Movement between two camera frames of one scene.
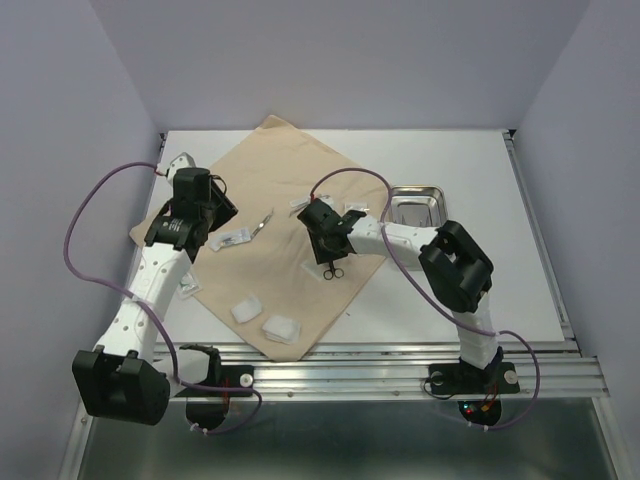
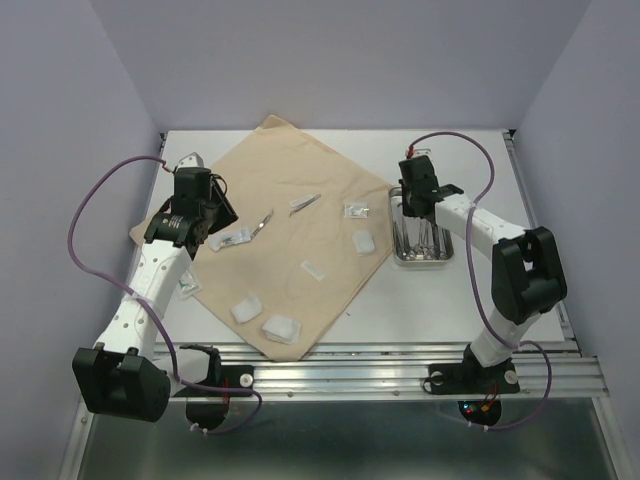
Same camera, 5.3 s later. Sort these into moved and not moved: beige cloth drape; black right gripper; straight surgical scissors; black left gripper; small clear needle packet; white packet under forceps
Moved: straight surgical scissors; black right gripper
Not moved: small clear needle packet; white packet under forceps; beige cloth drape; black left gripper
